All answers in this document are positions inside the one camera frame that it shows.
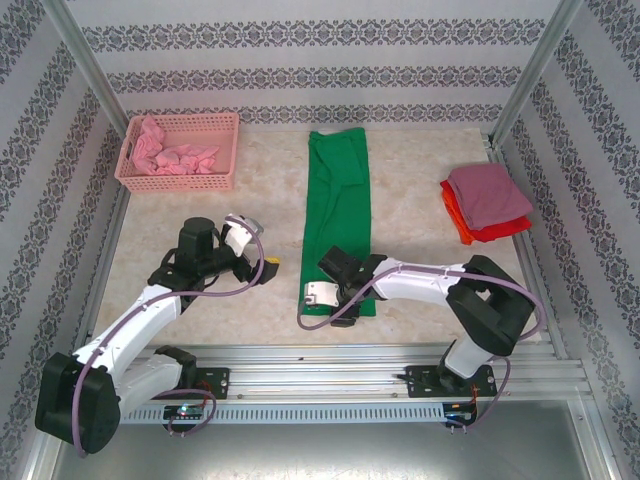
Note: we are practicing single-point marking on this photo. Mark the left circuit board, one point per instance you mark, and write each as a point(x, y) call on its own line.
point(185, 411)

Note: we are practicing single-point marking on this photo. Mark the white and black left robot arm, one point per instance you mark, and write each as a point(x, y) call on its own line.
point(135, 325)

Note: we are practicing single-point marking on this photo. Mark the aluminium table rail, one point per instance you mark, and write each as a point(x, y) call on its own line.
point(535, 260)
point(107, 250)

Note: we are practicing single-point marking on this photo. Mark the green t-shirt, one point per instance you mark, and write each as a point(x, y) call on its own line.
point(340, 220)

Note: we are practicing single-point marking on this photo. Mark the circuit board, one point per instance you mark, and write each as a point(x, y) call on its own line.
point(457, 412)
point(185, 411)

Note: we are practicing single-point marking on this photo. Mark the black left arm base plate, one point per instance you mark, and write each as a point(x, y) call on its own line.
point(215, 380)

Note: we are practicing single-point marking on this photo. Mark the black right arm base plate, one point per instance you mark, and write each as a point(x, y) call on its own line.
point(420, 382)

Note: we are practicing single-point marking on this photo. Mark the aluminium left frame post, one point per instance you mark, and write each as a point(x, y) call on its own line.
point(79, 45)

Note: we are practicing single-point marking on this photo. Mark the folded orange t-shirt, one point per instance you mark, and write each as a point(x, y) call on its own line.
point(452, 205)

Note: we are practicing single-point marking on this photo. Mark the right circuit board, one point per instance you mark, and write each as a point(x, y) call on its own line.
point(457, 412)

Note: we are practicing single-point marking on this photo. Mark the pink plastic basket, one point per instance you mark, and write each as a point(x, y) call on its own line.
point(175, 184)

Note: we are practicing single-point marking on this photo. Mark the aluminium frame post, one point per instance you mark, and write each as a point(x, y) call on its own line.
point(547, 45)
point(79, 45)

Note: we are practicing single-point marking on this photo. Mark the aluminium right table rail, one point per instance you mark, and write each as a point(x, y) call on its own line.
point(535, 260)

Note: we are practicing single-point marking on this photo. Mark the aluminium right frame post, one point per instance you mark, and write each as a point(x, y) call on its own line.
point(547, 45)

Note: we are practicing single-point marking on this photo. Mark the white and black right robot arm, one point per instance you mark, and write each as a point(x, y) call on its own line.
point(415, 285)

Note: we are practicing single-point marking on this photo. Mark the aluminium left table rail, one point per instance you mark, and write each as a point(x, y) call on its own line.
point(107, 250)

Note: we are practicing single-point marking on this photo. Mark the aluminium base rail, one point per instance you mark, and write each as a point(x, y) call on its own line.
point(320, 372)

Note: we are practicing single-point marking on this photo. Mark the crumpled pink t-shirt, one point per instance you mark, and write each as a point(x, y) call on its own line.
point(175, 160)

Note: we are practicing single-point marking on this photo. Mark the folded mauve t-shirt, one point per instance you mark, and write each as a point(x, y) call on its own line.
point(490, 195)

